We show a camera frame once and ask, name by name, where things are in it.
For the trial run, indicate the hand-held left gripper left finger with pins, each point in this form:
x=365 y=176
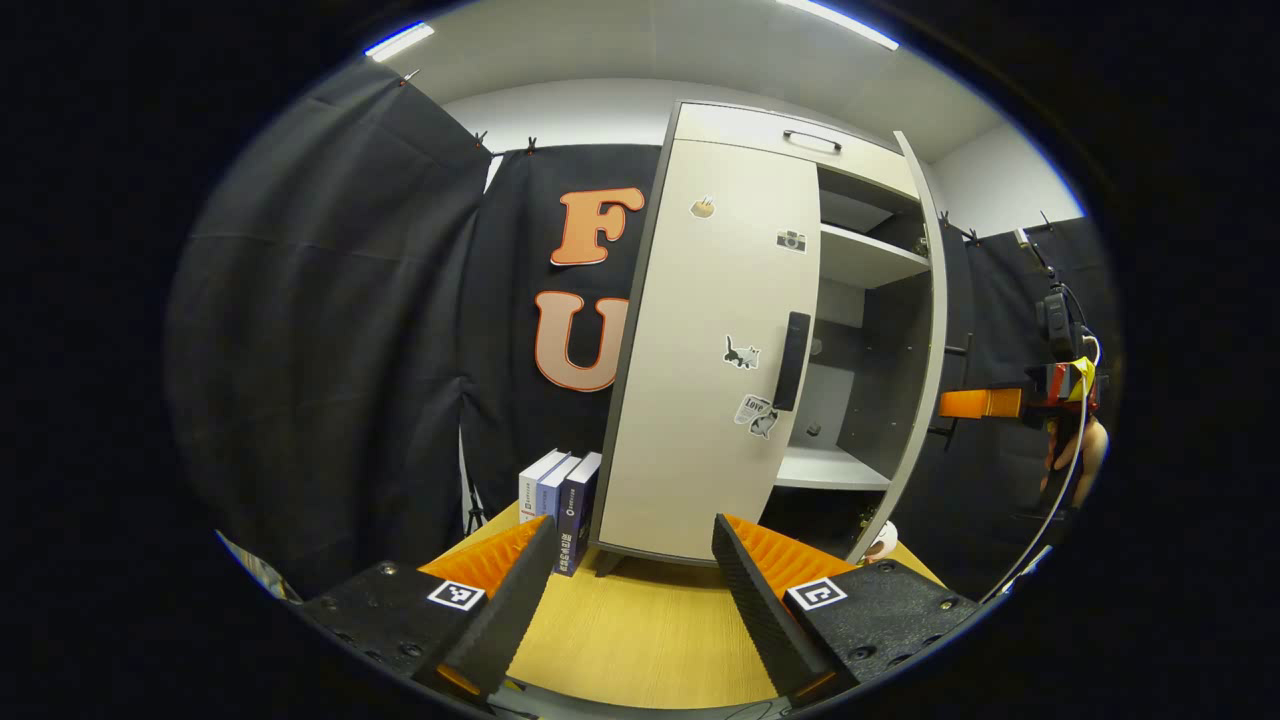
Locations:
x=510 y=610

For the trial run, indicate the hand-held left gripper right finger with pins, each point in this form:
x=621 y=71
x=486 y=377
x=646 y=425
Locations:
x=765 y=620

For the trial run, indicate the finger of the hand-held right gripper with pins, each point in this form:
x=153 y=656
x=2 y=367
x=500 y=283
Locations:
x=975 y=403

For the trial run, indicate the cream double-door shoe cabinet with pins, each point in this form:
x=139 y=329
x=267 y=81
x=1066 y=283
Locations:
x=880 y=350

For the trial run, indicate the cream door with camera sticker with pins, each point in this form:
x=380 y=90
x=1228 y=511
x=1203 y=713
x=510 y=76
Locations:
x=690 y=400

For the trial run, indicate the dark blue book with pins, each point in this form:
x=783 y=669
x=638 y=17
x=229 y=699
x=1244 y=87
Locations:
x=575 y=520

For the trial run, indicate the blue and white book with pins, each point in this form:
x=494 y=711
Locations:
x=550 y=495

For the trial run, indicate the pink and white plush toy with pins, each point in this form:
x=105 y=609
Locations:
x=882 y=542

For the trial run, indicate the black backdrop cloth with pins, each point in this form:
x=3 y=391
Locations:
x=350 y=350

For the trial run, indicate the ceiling light strip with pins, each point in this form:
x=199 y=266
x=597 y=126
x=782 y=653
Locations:
x=400 y=40
x=840 y=22

